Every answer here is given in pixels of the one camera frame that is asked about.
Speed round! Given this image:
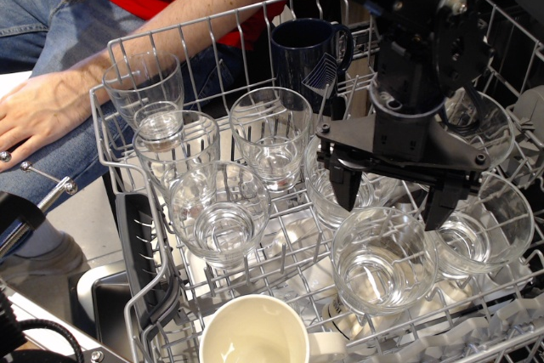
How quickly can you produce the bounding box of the metal clamp with screw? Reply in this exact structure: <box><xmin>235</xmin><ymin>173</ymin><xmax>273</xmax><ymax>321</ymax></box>
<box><xmin>1</xmin><ymin>162</ymin><xmax>78</xmax><ymax>258</ymax></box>

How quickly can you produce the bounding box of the person's bare forearm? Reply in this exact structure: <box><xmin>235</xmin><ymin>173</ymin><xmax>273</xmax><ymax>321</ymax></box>
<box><xmin>76</xmin><ymin>0</ymin><xmax>281</xmax><ymax>96</ymax></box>

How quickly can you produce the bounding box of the person's bare hand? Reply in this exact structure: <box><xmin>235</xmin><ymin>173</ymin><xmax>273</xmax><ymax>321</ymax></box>
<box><xmin>1</xmin><ymin>70</ymin><xmax>91</xmax><ymax>172</ymax></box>

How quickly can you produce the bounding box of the dark blue mug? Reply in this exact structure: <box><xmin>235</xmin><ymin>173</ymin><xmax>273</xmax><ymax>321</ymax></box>
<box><xmin>270</xmin><ymin>18</ymin><xmax>354</xmax><ymax>116</ymax></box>

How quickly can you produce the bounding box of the cream mug front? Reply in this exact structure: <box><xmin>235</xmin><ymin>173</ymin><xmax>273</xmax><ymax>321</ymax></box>
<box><xmin>199</xmin><ymin>294</ymin><xmax>348</xmax><ymax>363</ymax></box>

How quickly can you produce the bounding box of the clear glass cup behind gripper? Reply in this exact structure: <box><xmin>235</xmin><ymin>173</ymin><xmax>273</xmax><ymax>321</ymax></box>
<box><xmin>303</xmin><ymin>136</ymin><xmax>400</xmax><ymax>230</ymax></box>

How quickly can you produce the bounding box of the grey shoe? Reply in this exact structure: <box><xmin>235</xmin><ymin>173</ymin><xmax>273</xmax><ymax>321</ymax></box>
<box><xmin>1</xmin><ymin>235</ymin><xmax>87</xmax><ymax>281</ymax></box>

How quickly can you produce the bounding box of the grey wire dishwasher rack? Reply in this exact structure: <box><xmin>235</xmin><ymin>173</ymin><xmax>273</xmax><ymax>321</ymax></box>
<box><xmin>93</xmin><ymin>2</ymin><xmax>543</xmax><ymax>362</ymax></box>

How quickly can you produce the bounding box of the clear glass cup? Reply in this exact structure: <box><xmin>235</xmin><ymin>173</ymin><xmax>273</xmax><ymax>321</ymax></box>
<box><xmin>440</xmin><ymin>88</ymin><xmax>514</xmax><ymax>169</ymax></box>
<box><xmin>168</xmin><ymin>161</ymin><xmax>270</xmax><ymax>269</ymax></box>
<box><xmin>133</xmin><ymin>111</ymin><xmax>220</xmax><ymax>201</ymax></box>
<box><xmin>331</xmin><ymin>207</ymin><xmax>438</xmax><ymax>315</ymax></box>
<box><xmin>303</xmin><ymin>136</ymin><xmax>400</xmax><ymax>230</ymax></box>
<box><xmin>431</xmin><ymin>172</ymin><xmax>535</xmax><ymax>280</ymax></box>
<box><xmin>103</xmin><ymin>51</ymin><xmax>184</xmax><ymax>141</ymax></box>
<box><xmin>229</xmin><ymin>87</ymin><xmax>313</xmax><ymax>193</ymax></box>

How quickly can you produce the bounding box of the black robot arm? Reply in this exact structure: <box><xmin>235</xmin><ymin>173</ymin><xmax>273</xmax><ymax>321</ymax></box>
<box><xmin>317</xmin><ymin>0</ymin><xmax>493</xmax><ymax>230</ymax></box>

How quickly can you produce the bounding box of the black cable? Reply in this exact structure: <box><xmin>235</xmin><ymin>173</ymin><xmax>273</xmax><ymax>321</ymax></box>
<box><xmin>0</xmin><ymin>290</ymin><xmax>86</xmax><ymax>363</ymax></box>

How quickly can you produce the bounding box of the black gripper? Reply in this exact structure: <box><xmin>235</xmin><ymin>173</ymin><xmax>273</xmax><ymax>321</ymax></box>
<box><xmin>316</xmin><ymin>77</ymin><xmax>490</xmax><ymax>230</ymax></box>

